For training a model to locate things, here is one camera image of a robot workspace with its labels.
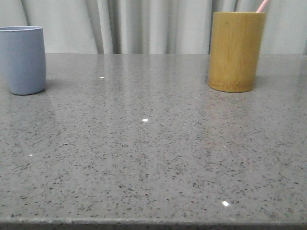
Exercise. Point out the bamboo wooden cup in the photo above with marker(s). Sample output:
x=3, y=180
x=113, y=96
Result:
x=235, y=48

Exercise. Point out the blue plastic cup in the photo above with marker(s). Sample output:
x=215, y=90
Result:
x=23, y=58

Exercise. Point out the pink chopstick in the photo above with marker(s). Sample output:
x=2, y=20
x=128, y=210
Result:
x=262, y=6

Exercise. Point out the grey-white curtain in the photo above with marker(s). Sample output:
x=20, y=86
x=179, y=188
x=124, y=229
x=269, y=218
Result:
x=122, y=26

